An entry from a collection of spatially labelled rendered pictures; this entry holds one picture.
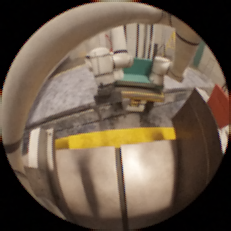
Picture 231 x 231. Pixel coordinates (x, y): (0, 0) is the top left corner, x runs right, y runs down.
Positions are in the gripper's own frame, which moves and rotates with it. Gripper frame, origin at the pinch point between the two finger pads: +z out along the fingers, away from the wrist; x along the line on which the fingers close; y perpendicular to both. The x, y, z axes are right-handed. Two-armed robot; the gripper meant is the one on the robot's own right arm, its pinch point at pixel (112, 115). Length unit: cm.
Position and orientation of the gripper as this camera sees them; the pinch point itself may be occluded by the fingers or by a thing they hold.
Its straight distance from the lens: 42.0
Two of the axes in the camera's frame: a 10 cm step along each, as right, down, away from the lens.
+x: -9.9, 1.3, 1.1
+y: 0.2, -5.4, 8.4
